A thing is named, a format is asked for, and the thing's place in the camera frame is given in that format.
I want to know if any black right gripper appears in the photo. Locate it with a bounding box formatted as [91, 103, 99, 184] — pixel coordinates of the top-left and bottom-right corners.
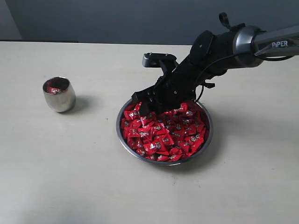
[131, 57, 210, 116]

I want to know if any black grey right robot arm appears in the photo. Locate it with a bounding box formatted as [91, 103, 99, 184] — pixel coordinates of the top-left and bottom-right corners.
[131, 24, 299, 115]

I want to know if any pile of red wrapped candies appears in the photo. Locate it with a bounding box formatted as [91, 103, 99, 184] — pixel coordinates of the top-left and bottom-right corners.
[121, 102, 207, 162]

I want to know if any round steel bowl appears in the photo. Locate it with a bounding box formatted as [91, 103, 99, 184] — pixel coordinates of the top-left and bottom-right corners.
[116, 99, 214, 166]

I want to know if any stainless steel cup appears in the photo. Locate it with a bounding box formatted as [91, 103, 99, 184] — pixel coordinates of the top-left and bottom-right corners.
[43, 77, 76, 112]

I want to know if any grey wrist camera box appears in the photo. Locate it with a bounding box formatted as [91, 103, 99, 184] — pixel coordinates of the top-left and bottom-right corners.
[142, 52, 178, 71]

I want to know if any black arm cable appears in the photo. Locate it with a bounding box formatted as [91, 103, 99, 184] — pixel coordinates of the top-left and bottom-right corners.
[195, 12, 295, 101]

